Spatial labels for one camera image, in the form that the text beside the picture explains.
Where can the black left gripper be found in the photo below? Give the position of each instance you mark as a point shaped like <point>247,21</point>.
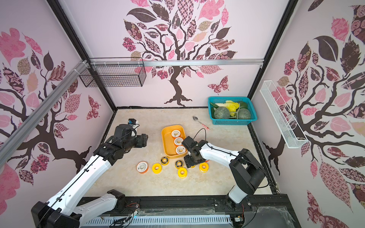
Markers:
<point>141,140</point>

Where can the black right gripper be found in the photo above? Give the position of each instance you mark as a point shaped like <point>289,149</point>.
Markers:
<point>188,145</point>

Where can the orange tape roll mid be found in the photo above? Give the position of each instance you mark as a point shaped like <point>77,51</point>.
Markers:
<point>180,149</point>

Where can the black yellow tape roll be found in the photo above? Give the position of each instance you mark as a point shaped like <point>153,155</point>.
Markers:
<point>164,161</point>
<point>179,164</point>

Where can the orange tape roll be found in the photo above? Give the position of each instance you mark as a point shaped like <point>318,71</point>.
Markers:
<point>178,141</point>
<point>142,167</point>
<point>176,133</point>

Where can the yellow plastic storage box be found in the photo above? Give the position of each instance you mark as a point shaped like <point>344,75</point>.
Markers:
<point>168,141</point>

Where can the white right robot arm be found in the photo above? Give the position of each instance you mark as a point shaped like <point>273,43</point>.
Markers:
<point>248,173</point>

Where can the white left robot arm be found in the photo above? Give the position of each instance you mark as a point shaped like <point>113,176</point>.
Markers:
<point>64,210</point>

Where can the yellow tape roll right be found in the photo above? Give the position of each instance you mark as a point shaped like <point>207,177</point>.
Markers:
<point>204,167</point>

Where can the yellow tape roll centre front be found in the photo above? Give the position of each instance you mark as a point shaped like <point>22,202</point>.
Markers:
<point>182,172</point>

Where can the green melon left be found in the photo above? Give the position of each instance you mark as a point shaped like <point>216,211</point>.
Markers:
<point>222,113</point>

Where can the green melon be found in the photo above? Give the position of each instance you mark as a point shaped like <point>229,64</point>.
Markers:
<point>222,113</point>
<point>244,113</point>

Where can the teal plastic basket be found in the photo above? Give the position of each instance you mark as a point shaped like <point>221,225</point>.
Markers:
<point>244,102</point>

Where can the green melon right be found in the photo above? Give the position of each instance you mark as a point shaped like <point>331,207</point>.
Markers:
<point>244,113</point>

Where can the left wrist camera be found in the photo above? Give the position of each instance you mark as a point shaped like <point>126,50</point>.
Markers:
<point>133,122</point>

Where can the spoon with pink handle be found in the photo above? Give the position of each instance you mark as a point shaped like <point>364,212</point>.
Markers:
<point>197,120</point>

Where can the black wire wall basket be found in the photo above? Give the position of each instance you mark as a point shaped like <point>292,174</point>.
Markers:
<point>114,72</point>

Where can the white slotted cable duct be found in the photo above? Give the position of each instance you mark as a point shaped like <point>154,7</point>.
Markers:
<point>158,221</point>

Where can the aluminium rail back wall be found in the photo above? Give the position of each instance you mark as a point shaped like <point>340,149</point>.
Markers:
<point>163,63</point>

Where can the aluminium rail wall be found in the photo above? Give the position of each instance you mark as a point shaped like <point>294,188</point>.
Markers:
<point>16,139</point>
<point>163,63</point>

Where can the black base frame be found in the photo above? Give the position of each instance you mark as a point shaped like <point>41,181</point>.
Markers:
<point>267,211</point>

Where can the white wire wall shelf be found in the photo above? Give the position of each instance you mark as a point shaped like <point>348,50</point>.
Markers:
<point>277,99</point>

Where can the aluminium rail left wall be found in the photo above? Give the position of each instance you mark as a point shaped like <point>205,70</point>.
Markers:
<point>16,139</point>

